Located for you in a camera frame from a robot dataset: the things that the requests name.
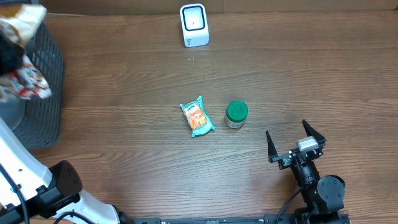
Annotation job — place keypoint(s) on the green lid jar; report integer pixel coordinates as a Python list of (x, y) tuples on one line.
[(236, 114)]

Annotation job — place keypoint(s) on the teal orange cracker packet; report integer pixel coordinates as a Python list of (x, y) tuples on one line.
[(198, 120)]

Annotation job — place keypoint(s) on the white barcode scanner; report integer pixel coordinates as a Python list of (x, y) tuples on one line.
[(194, 25)]

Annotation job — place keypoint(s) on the beige brown snack pouch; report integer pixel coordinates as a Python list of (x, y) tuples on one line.
[(19, 23)]

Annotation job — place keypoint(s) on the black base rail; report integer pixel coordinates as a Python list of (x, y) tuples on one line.
[(217, 220)]

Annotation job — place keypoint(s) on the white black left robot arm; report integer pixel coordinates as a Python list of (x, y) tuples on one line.
[(29, 188)]

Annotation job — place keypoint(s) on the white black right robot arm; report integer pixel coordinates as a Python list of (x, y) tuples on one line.
[(322, 196)]

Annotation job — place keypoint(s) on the grey plastic mesh basket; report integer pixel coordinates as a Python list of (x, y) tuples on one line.
[(36, 123)]

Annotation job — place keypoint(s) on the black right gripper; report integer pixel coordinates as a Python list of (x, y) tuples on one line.
[(294, 155)]

